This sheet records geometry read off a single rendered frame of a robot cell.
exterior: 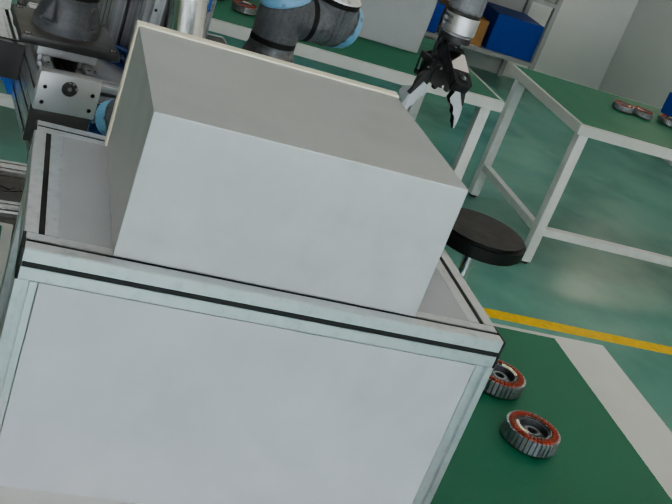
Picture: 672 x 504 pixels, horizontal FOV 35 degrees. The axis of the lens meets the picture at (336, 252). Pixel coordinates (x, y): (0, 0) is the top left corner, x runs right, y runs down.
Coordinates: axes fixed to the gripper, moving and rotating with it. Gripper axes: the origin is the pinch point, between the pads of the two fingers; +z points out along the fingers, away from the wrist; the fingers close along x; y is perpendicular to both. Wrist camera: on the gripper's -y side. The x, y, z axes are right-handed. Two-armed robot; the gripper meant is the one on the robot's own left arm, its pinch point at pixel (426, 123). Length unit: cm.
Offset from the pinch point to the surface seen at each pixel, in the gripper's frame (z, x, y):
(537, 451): 38, -11, -63
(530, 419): 37, -14, -55
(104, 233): 4, 81, -68
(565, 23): 57, -440, 571
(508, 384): 37, -14, -44
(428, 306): 4, 35, -77
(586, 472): 40, -21, -67
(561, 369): 40, -39, -30
